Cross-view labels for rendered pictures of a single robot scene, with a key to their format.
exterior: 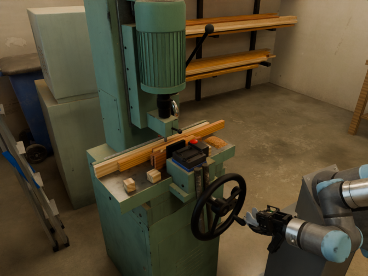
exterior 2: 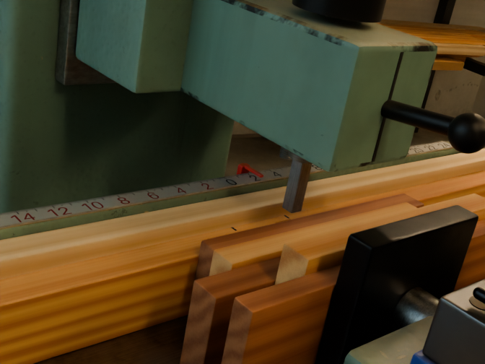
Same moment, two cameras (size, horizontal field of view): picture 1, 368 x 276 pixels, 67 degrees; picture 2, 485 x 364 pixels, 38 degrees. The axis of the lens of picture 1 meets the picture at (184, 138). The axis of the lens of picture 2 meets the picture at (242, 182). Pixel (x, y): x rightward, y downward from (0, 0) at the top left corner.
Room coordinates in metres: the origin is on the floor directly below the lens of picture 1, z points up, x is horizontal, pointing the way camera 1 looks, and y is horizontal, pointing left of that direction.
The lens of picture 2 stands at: (0.67, 0.15, 1.13)
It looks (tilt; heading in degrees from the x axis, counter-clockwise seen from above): 23 degrees down; 355
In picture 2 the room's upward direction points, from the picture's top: 11 degrees clockwise
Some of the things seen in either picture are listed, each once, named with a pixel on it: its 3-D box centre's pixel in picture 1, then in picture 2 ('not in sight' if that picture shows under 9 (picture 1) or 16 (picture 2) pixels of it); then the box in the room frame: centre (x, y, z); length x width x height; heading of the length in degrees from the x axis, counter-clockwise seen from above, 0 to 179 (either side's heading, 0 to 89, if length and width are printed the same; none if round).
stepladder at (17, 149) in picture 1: (22, 173); not in sight; (1.34, 0.95, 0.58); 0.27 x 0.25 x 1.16; 122
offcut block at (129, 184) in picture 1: (129, 185); not in sight; (0.81, 0.20, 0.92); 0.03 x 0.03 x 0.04; 35
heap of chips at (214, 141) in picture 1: (216, 140); not in sight; (1.14, -0.15, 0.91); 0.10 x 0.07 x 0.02; 40
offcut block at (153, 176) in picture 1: (154, 176); not in sight; (0.86, 0.11, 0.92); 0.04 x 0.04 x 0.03; 43
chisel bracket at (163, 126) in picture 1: (162, 124); (297, 81); (1.08, 0.09, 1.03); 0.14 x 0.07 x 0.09; 40
